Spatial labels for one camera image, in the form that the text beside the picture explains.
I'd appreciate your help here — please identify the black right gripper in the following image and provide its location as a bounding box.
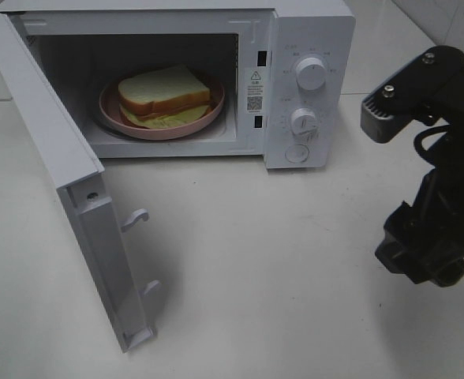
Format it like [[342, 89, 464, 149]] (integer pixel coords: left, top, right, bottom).
[[375, 67, 464, 287]]

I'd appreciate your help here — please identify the toast sandwich with filling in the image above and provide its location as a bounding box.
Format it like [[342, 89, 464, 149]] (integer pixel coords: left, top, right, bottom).
[[118, 65, 213, 129]]

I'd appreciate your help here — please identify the pink round plate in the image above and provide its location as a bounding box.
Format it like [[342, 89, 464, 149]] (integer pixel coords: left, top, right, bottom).
[[99, 71, 226, 141]]

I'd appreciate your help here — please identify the white microwave door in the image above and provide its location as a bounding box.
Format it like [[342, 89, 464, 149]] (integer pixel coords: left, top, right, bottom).
[[0, 13, 161, 351]]

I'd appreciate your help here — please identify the round door release button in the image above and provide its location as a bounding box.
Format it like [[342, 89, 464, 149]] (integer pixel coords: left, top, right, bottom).
[[285, 144, 309, 163]]

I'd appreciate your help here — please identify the lower white microwave knob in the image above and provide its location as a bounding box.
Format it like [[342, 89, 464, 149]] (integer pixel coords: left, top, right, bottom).
[[289, 108, 318, 136]]

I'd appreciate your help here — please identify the white microwave knob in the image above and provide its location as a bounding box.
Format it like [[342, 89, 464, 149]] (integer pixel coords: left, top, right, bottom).
[[289, 108, 318, 136], [295, 56, 327, 91]]

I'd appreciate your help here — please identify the upper white microwave knob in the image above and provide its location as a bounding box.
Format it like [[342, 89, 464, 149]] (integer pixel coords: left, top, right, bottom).
[[295, 56, 327, 91]]

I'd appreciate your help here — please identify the white microwave oven body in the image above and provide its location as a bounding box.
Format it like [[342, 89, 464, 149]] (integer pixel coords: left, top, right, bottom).
[[0, 1, 355, 169]]

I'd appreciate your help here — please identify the glass microwave turntable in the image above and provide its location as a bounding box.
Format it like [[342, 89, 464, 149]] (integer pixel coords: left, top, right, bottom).
[[82, 115, 234, 143]]

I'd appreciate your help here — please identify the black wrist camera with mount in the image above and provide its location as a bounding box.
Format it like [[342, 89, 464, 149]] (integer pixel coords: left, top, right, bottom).
[[361, 46, 464, 144]]

